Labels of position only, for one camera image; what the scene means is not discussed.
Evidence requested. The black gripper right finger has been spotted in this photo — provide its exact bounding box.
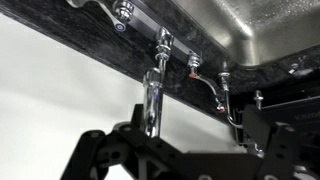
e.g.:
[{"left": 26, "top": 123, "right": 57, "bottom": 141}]
[{"left": 242, "top": 104, "right": 298, "bottom": 180}]

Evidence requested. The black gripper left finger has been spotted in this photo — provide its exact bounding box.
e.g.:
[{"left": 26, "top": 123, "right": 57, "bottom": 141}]
[{"left": 59, "top": 103, "right": 184, "bottom": 180}]

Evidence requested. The chrome faucet spout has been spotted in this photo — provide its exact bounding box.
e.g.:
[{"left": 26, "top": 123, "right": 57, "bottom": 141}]
[{"left": 142, "top": 27, "right": 175, "bottom": 139}]

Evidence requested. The chrome faucet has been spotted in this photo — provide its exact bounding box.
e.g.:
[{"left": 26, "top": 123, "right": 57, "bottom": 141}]
[{"left": 113, "top": 6, "right": 204, "bottom": 64}]

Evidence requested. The small chrome knob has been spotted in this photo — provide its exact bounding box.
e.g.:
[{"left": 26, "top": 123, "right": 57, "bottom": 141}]
[{"left": 253, "top": 89, "right": 265, "bottom": 111}]

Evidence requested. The thin chrome sprayer tube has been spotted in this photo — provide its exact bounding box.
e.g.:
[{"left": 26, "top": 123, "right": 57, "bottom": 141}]
[{"left": 218, "top": 61, "right": 243, "bottom": 129}]

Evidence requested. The stainless steel sink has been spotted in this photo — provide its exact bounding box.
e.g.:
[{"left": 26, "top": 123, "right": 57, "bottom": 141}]
[{"left": 173, "top": 0, "right": 320, "bottom": 68}]

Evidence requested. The red marked faucet handle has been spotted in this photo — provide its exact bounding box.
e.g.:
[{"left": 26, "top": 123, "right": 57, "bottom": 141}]
[{"left": 186, "top": 52, "right": 225, "bottom": 114}]

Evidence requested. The blue marked faucet handle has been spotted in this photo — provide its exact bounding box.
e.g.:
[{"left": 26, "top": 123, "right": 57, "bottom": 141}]
[{"left": 66, "top": 0, "right": 136, "bottom": 33}]

